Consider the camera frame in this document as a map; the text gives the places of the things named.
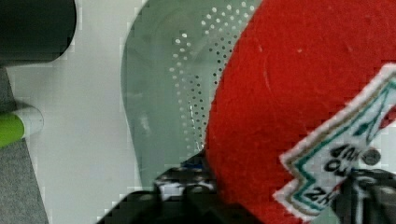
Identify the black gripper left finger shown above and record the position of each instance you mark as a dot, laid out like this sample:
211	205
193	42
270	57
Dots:
187	194

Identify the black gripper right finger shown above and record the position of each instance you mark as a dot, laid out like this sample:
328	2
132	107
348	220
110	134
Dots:
367	197

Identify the red plush ketchup bottle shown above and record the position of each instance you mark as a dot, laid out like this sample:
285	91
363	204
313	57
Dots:
309	85

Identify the green perforated strainer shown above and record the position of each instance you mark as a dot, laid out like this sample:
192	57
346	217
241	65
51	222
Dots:
172	64

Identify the green white marker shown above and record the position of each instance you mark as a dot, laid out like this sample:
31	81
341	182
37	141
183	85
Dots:
19	124

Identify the black cylinder post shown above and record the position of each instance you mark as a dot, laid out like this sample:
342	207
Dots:
35	31

